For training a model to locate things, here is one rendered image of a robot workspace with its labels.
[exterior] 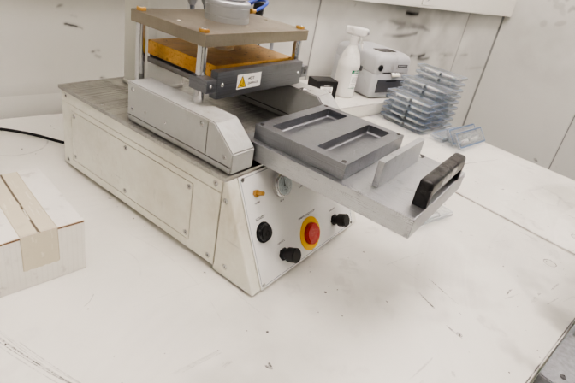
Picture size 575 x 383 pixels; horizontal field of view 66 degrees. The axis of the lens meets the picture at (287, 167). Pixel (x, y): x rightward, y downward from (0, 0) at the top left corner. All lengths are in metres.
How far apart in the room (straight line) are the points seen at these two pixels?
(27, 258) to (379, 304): 0.53
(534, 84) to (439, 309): 2.40
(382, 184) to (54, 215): 0.47
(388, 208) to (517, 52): 2.60
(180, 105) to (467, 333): 0.58
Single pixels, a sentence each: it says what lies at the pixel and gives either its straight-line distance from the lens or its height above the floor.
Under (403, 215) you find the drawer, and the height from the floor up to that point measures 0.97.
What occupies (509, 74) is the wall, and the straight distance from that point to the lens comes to 3.14.
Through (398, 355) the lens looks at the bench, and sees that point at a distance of 0.71.
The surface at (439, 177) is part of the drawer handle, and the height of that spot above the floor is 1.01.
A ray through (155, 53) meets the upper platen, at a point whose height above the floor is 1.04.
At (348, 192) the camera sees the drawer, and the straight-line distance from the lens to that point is 0.60.
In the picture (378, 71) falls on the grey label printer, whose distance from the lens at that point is 1.69.
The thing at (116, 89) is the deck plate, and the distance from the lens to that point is 0.97.
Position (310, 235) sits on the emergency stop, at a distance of 0.80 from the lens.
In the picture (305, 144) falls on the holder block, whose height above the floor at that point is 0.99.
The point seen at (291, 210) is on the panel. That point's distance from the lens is 0.76.
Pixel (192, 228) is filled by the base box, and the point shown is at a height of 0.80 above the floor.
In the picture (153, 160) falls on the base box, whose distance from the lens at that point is 0.78.
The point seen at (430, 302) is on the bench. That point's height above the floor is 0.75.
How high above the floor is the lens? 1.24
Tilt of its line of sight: 26 degrees down
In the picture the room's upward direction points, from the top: 11 degrees clockwise
